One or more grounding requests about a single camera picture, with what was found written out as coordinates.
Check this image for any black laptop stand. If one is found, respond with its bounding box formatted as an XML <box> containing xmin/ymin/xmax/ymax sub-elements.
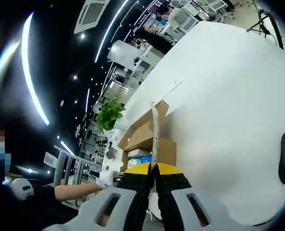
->
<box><xmin>247</xmin><ymin>7</ymin><xmax>285</xmax><ymax>50</ymax></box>

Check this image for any ceiling air conditioner vent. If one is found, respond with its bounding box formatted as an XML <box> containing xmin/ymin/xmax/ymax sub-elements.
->
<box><xmin>74</xmin><ymin>0</ymin><xmax>110</xmax><ymax>35</ymax></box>

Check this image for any brown cardboard shoe box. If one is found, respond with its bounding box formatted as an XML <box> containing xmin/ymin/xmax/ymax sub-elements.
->
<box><xmin>117</xmin><ymin>99</ymin><xmax>178</xmax><ymax>173</ymax></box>

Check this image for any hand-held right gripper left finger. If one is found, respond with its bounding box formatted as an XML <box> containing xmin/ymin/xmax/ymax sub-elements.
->
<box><xmin>45</xmin><ymin>162</ymin><xmax>155</xmax><ymax>231</ymax></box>

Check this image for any person's black clothed torso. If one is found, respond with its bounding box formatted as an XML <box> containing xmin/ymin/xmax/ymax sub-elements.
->
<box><xmin>0</xmin><ymin>178</ymin><xmax>85</xmax><ymax>231</ymax></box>

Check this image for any small white carton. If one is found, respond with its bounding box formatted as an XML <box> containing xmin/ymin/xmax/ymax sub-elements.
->
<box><xmin>127</xmin><ymin>148</ymin><xmax>155</xmax><ymax>158</ymax></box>

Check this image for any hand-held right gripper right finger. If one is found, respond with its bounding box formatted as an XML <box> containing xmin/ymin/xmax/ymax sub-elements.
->
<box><xmin>155</xmin><ymin>162</ymin><xmax>233</xmax><ymax>231</ymax></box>

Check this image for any white office chair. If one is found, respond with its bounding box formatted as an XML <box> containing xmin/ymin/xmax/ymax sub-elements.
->
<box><xmin>178</xmin><ymin>11</ymin><xmax>198</xmax><ymax>32</ymax></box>

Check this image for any potted green plant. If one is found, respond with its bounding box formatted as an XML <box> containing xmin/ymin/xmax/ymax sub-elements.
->
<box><xmin>95</xmin><ymin>97</ymin><xmax>126</xmax><ymax>145</ymax></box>

